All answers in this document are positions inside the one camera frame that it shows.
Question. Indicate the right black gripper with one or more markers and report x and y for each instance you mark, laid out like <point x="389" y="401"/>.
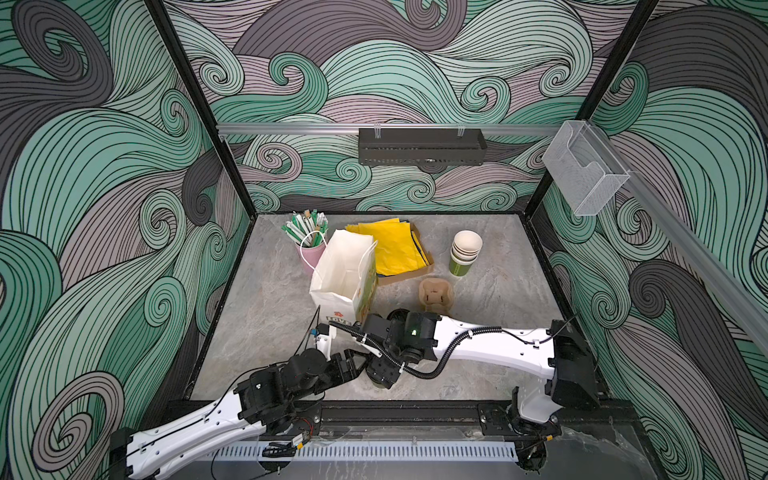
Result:
<point x="378" y="374"/>

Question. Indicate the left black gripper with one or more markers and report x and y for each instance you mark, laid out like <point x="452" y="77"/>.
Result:
<point x="351" y="372"/>

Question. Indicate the white paper takeout bag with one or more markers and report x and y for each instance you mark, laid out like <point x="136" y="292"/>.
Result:
<point x="345" y="279"/>

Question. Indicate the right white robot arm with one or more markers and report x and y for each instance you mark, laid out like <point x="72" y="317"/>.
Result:
<point x="558" y="357"/>

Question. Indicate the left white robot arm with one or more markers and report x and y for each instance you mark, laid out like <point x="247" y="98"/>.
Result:
<point x="264" y="402"/>

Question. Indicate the brown pulp cup carrier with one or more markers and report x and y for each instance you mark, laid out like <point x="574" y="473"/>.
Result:
<point x="436" y="295"/>

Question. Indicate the brown cardboard napkin tray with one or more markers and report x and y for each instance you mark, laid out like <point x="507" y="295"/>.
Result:
<point x="427" y="259"/>

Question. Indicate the yellow napkin stack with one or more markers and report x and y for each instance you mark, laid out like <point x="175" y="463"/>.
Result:
<point x="397" y="251"/>

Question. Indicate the stack of green paper cups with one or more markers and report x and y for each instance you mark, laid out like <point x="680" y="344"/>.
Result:
<point x="465" y="249"/>

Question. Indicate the pink cup of stirrers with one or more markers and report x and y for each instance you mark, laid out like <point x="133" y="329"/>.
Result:
<point x="308" y="230"/>

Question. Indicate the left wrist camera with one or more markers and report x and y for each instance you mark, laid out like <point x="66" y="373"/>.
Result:
<point x="325" y="334"/>

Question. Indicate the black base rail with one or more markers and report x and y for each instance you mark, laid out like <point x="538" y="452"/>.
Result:
<point x="491" y="417"/>

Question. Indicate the white slotted cable duct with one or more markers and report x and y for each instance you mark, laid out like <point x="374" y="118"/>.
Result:
<point x="482" y="451"/>

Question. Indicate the black wall-mounted tray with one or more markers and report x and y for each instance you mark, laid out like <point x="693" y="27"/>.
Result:
<point x="433" y="148"/>

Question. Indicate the clear acrylic wall holder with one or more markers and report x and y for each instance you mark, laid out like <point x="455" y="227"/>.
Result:
<point x="585" y="167"/>

